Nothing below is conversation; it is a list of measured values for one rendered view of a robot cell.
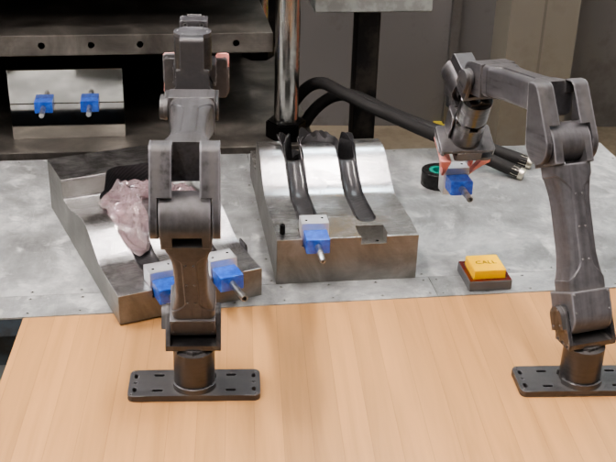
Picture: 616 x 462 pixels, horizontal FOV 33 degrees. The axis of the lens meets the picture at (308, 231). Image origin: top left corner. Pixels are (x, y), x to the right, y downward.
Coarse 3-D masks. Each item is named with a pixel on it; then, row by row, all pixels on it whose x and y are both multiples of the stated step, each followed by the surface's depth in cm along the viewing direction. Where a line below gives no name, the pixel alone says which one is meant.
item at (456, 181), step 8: (448, 168) 196; (456, 168) 197; (464, 168) 197; (440, 176) 200; (448, 176) 196; (456, 176) 196; (464, 176) 196; (440, 184) 200; (448, 184) 195; (456, 184) 194; (464, 184) 194; (472, 184) 194; (448, 192) 199; (456, 192) 194; (464, 192) 191; (472, 200) 189
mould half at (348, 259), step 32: (256, 160) 216; (320, 160) 209; (384, 160) 210; (256, 192) 219; (288, 192) 202; (320, 192) 203; (384, 192) 204; (288, 224) 189; (352, 224) 190; (384, 224) 190; (288, 256) 185; (352, 256) 187; (384, 256) 188; (416, 256) 189
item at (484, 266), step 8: (472, 256) 191; (480, 256) 191; (488, 256) 191; (496, 256) 191; (472, 264) 188; (480, 264) 188; (488, 264) 188; (496, 264) 188; (472, 272) 187; (480, 272) 186; (488, 272) 187; (496, 272) 187; (504, 272) 187
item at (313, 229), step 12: (300, 216) 186; (312, 216) 186; (324, 216) 186; (300, 228) 186; (312, 228) 184; (324, 228) 184; (312, 240) 181; (324, 240) 181; (312, 252) 182; (324, 252) 182
